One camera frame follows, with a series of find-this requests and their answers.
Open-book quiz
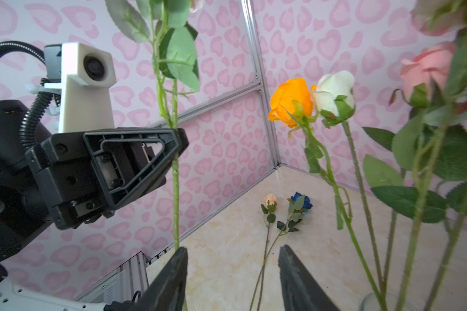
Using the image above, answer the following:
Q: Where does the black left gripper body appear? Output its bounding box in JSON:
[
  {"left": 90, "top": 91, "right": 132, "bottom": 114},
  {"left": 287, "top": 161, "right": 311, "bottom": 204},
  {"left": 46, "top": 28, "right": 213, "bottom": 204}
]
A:
[{"left": 25, "top": 128, "right": 189, "bottom": 230}]

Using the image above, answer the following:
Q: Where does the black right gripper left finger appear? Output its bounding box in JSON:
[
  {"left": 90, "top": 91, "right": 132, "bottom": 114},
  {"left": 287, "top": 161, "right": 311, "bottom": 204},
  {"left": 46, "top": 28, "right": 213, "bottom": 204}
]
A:
[{"left": 134, "top": 247, "right": 188, "bottom": 311}]

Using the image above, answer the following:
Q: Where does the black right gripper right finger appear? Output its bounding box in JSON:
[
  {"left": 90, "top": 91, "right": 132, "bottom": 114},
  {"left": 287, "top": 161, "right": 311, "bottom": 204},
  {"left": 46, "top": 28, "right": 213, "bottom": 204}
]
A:
[{"left": 278, "top": 245, "right": 339, "bottom": 311}]

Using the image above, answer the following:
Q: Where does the clear glass vase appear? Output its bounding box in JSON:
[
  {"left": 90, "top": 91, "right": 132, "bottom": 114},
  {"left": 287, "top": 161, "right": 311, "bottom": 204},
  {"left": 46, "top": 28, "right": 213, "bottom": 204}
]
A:
[{"left": 358, "top": 292, "right": 422, "bottom": 311}]

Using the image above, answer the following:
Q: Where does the pale pink white flower bunch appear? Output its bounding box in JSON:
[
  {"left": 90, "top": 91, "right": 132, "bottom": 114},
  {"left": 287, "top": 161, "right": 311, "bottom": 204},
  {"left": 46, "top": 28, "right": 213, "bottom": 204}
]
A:
[{"left": 104, "top": 0, "right": 205, "bottom": 311}]

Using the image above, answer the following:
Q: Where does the orange rose stem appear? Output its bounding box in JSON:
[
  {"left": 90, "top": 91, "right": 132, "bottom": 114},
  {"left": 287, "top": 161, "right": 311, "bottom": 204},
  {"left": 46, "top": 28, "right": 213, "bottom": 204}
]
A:
[{"left": 267, "top": 76, "right": 388, "bottom": 311}]

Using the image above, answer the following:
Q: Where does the single pink rose stem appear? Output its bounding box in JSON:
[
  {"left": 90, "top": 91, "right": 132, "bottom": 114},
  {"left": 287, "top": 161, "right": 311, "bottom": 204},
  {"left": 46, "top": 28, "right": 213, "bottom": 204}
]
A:
[{"left": 363, "top": 34, "right": 467, "bottom": 310}]

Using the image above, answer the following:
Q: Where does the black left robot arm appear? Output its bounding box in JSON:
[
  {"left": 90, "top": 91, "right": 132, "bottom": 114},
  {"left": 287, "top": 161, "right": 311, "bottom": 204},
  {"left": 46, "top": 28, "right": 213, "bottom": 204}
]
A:
[{"left": 0, "top": 41, "right": 189, "bottom": 310}]

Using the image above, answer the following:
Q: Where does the peach rose stem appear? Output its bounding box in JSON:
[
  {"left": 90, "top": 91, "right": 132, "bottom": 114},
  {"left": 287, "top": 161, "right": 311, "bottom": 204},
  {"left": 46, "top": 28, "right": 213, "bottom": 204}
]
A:
[{"left": 256, "top": 194, "right": 278, "bottom": 310}]

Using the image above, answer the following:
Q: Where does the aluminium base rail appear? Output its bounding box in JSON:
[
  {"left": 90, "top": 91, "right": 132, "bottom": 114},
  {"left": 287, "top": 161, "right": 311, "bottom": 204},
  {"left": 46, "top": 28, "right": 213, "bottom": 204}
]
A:
[{"left": 75, "top": 251, "right": 149, "bottom": 304}]

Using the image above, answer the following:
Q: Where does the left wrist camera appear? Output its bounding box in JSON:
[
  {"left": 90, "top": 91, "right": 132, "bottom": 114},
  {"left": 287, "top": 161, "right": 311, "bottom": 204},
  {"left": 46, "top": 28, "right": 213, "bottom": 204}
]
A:
[{"left": 44, "top": 42, "right": 116, "bottom": 133}]

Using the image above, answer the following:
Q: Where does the aluminium frame profile left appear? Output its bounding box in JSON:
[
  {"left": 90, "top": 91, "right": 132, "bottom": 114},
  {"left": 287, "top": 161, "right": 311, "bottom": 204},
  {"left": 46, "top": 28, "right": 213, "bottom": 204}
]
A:
[{"left": 156, "top": 1, "right": 273, "bottom": 241}]

